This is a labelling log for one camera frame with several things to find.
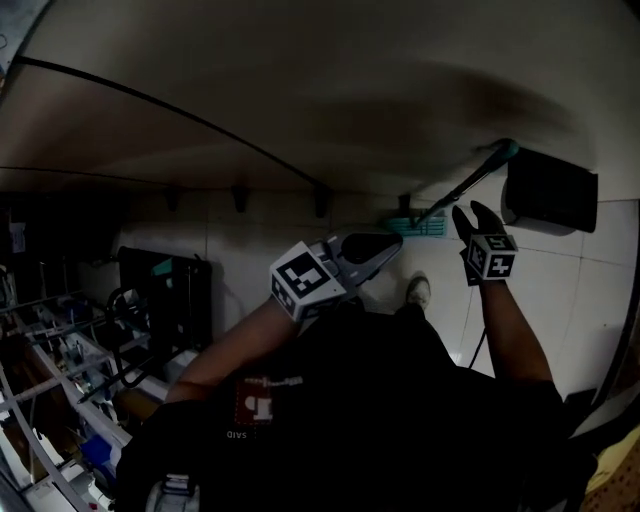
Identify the black tube frame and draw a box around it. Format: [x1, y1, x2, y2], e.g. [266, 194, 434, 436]
[103, 287, 154, 391]

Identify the white metal shelf rack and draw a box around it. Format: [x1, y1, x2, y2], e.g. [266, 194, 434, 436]
[0, 249, 136, 512]

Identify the person's left forearm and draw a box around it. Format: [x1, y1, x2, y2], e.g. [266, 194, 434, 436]
[164, 294, 302, 404]

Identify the yellow perforated board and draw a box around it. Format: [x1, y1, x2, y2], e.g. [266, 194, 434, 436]
[584, 433, 640, 512]

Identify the grey strap buckle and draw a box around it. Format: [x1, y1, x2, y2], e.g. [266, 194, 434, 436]
[146, 472, 201, 512]

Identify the person's right shoe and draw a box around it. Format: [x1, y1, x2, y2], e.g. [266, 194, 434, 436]
[405, 271, 432, 309]

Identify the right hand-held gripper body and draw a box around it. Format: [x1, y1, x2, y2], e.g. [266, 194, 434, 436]
[459, 233, 519, 288]

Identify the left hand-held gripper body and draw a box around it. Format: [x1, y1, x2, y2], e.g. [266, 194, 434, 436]
[269, 236, 362, 323]

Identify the person's black shirt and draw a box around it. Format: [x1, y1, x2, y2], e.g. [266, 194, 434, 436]
[114, 302, 599, 512]

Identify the person's right forearm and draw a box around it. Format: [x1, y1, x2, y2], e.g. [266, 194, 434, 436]
[478, 278, 556, 386]

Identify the black cable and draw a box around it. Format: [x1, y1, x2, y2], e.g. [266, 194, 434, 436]
[467, 324, 489, 369]

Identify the blue plastic box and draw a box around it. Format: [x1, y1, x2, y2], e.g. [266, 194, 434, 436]
[79, 434, 122, 482]

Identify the teal mop with metal handle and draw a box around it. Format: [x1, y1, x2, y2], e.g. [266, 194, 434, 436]
[382, 138, 522, 239]

